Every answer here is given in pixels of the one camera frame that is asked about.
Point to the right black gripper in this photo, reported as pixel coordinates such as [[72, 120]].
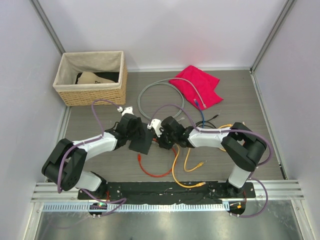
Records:
[[161, 144]]

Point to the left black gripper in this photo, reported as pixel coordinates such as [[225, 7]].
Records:
[[140, 131]]

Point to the black network switch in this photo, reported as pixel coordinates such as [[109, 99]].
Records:
[[142, 145]]

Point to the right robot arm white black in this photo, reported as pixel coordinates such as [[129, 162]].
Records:
[[247, 149]]

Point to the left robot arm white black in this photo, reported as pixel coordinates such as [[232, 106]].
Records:
[[65, 164]]

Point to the pink folded cloth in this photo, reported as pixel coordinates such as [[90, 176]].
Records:
[[198, 87]]

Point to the beige cloth in basket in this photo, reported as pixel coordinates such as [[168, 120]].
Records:
[[97, 78]]

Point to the wicker basket with liner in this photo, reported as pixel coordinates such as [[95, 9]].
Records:
[[73, 63]]

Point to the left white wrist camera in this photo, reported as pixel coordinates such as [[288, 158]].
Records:
[[126, 110]]

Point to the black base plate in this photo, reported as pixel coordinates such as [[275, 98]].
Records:
[[169, 193]]

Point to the white slotted cable duct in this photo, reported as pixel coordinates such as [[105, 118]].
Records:
[[93, 207]]

